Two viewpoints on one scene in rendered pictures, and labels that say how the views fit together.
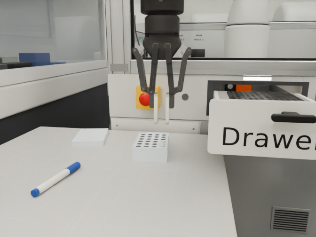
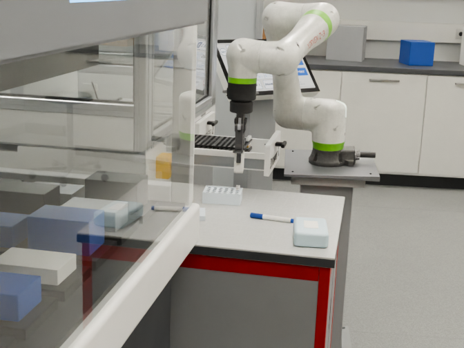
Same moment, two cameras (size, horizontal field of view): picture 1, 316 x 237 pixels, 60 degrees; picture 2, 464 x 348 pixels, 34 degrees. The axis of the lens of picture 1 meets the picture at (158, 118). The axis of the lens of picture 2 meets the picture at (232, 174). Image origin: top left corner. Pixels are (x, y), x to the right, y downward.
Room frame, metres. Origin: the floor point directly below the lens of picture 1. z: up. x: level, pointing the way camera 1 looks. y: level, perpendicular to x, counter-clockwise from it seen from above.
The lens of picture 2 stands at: (0.61, 2.40, 1.46)
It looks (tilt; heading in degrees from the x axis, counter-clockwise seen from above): 14 degrees down; 271
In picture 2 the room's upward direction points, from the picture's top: 2 degrees clockwise
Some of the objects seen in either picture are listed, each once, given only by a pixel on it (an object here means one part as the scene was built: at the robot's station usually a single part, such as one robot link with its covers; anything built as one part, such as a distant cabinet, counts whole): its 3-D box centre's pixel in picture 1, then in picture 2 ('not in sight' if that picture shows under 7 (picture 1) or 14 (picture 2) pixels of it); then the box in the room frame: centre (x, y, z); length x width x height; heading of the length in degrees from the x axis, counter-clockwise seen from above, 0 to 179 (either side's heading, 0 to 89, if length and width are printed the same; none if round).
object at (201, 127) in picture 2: not in sight; (205, 130); (0.77, -0.61, 0.87); 0.29 x 0.02 x 0.11; 80
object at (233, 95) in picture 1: (264, 109); (217, 149); (0.70, -0.28, 0.87); 0.22 x 0.18 x 0.06; 170
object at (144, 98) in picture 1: (146, 98); not in sight; (0.82, 0.04, 0.88); 0.04 x 0.03 x 0.04; 80
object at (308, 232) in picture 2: not in sight; (310, 231); (0.41, 0.37, 0.78); 0.15 x 0.10 x 0.04; 87
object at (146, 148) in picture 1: (152, 146); (222, 195); (0.67, 0.02, 0.78); 0.12 x 0.08 x 0.04; 176
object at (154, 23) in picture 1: (161, 37); (241, 114); (0.62, -0.01, 1.05); 0.08 x 0.07 x 0.09; 86
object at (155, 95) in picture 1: (155, 108); (238, 162); (0.62, 0.00, 0.89); 0.03 x 0.01 x 0.07; 176
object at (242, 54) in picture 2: not in sight; (245, 60); (0.61, -0.01, 1.22); 0.13 x 0.11 x 0.14; 158
